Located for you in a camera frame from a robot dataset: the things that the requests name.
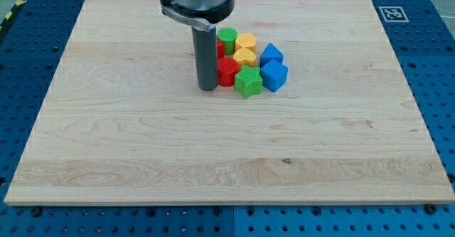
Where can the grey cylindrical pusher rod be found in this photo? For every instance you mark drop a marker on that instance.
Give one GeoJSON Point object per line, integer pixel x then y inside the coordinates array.
{"type": "Point", "coordinates": [205, 52]}

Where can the green circle block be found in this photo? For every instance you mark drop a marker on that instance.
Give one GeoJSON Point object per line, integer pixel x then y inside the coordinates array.
{"type": "Point", "coordinates": [227, 36]}

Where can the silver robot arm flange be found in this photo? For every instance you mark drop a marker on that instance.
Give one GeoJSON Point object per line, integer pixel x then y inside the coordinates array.
{"type": "Point", "coordinates": [202, 15]}

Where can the red circle block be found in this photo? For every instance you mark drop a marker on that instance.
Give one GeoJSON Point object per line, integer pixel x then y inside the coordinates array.
{"type": "Point", "coordinates": [227, 68]}

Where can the yellow hexagon block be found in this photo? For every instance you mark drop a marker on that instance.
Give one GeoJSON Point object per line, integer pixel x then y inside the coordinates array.
{"type": "Point", "coordinates": [246, 40]}

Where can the green star block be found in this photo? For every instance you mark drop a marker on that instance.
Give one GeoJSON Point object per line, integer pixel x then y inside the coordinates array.
{"type": "Point", "coordinates": [248, 81]}

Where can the yellow heart block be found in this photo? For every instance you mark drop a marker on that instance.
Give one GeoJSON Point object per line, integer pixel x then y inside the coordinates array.
{"type": "Point", "coordinates": [245, 56]}

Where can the blue cube block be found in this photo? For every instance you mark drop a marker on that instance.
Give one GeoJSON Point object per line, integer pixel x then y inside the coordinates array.
{"type": "Point", "coordinates": [274, 75]}

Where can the red block behind rod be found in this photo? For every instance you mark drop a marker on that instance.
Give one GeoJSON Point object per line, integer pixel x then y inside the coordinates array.
{"type": "Point", "coordinates": [220, 47]}

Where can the blue pentagon block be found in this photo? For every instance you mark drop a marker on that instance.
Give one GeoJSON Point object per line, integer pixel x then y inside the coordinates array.
{"type": "Point", "coordinates": [271, 52]}

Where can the wooden board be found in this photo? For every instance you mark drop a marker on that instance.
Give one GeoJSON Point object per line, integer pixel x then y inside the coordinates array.
{"type": "Point", "coordinates": [124, 122]}

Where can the white fiducial marker tag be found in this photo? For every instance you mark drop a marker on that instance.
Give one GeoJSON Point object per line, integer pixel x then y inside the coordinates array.
{"type": "Point", "coordinates": [393, 14]}

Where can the yellow black hazard tape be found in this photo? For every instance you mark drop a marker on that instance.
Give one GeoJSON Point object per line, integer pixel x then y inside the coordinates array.
{"type": "Point", "coordinates": [12, 15]}

